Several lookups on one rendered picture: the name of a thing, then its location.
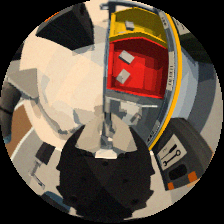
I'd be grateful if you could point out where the red open bin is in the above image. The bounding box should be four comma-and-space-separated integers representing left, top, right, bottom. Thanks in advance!
107, 37, 168, 99

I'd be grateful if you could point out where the orange flat bar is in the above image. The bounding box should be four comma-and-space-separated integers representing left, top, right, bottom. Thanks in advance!
149, 13, 182, 151

